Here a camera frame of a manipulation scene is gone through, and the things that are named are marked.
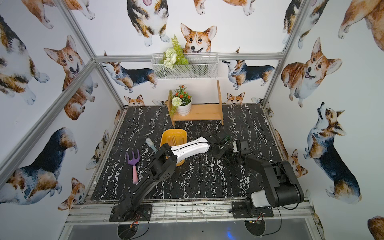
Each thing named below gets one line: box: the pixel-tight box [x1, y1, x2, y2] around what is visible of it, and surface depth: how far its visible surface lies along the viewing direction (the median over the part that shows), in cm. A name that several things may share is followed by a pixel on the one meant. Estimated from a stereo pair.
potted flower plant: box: [169, 84, 193, 116], surface depth 99 cm
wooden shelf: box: [167, 79, 224, 127], surface depth 109 cm
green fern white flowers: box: [159, 34, 189, 70], surface depth 82 cm
